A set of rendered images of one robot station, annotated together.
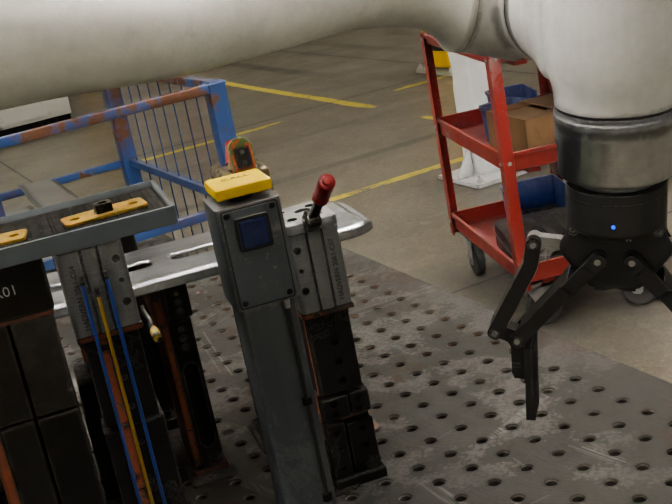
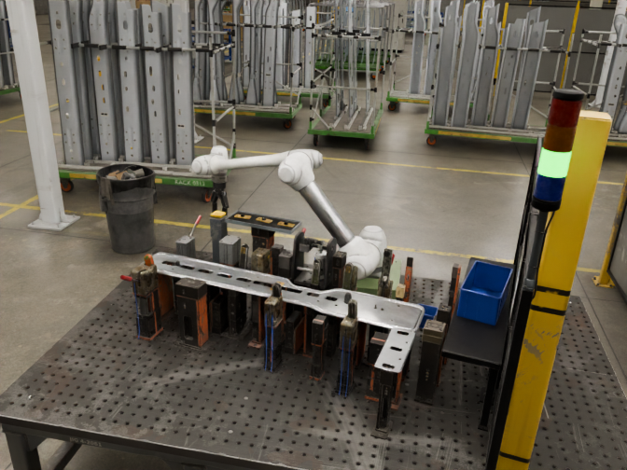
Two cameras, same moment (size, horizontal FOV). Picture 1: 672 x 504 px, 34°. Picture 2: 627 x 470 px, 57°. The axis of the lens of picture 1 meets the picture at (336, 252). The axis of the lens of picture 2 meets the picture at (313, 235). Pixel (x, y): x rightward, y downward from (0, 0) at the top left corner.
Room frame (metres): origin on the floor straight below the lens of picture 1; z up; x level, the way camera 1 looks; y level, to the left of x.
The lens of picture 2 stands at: (3.17, 2.10, 2.29)
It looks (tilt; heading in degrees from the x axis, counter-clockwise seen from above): 24 degrees down; 215
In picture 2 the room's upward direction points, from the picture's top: 2 degrees clockwise
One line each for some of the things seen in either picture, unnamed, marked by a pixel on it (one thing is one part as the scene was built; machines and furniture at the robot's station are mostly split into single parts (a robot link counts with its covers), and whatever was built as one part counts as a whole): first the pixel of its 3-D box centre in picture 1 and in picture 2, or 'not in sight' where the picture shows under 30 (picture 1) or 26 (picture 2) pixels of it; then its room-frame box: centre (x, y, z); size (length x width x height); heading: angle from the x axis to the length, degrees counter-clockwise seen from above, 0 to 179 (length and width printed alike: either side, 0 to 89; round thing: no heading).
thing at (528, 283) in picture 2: not in sight; (545, 203); (1.69, 1.80, 1.79); 0.07 x 0.07 x 0.57
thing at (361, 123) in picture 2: not in sight; (351, 79); (-4.82, -2.79, 0.88); 1.91 x 1.00 x 1.76; 25
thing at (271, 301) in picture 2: not in sight; (273, 332); (1.48, 0.75, 0.87); 0.12 x 0.09 x 0.35; 15
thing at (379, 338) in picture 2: not in sight; (377, 366); (1.37, 1.22, 0.84); 0.11 x 0.10 x 0.28; 15
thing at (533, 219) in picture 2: not in sight; (505, 344); (0.78, 1.56, 0.77); 1.97 x 0.14 x 1.55; 15
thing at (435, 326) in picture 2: not in sight; (429, 362); (1.27, 1.39, 0.88); 0.08 x 0.08 x 0.36; 15
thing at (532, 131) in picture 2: not in sight; (494, 88); (-5.81, -0.83, 0.88); 1.91 x 1.00 x 1.76; 111
